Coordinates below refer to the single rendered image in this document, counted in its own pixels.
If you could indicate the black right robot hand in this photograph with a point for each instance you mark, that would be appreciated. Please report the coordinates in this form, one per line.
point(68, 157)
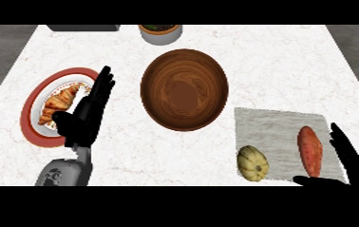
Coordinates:
point(346, 155)

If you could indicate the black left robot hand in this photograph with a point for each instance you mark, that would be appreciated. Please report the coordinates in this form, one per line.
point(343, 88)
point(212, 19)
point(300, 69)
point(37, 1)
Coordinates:
point(83, 117)

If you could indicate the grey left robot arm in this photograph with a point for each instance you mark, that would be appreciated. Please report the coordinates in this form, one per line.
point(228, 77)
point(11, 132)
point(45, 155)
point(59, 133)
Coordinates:
point(65, 170)

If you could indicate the orange sweet potato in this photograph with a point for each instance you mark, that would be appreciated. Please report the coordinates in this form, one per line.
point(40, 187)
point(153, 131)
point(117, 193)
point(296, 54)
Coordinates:
point(311, 151)

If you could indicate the grey placemat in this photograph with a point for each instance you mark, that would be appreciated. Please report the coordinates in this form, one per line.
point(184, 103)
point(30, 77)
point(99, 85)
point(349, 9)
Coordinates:
point(275, 132)

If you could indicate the brown wooden bowl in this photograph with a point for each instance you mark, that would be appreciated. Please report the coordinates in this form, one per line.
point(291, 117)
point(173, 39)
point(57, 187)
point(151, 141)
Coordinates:
point(184, 90)

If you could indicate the golden croissant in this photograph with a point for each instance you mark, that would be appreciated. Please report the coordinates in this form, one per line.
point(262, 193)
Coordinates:
point(58, 102)

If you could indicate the red rimmed white plate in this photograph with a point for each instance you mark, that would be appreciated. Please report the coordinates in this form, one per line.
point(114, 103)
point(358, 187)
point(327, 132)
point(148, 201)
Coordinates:
point(33, 110)

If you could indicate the pale yellow squash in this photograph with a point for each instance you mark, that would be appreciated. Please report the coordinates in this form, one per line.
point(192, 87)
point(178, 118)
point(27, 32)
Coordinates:
point(253, 163)

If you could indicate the dark grey flat appliance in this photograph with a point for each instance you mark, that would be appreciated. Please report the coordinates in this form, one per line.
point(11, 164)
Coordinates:
point(85, 28)

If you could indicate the grey plant pot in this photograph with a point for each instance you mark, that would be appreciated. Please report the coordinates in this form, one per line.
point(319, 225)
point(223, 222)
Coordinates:
point(160, 36)

